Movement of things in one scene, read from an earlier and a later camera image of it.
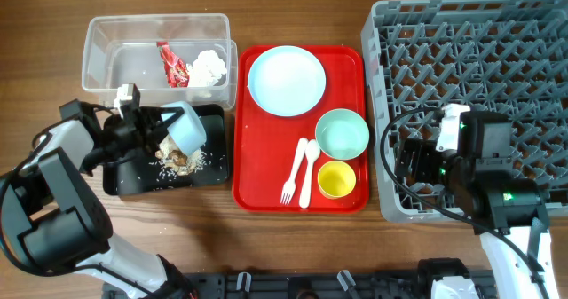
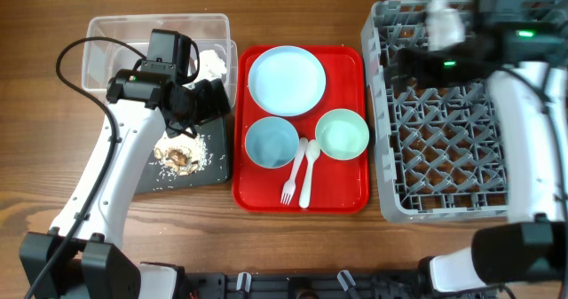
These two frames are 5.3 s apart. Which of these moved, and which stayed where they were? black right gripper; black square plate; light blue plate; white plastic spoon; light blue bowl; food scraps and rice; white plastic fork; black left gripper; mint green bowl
Moved: black right gripper; black left gripper; light blue bowl
Stayed: food scraps and rice; light blue plate; mint green bowl; white plastic fork; white plastic spoon; black square plate
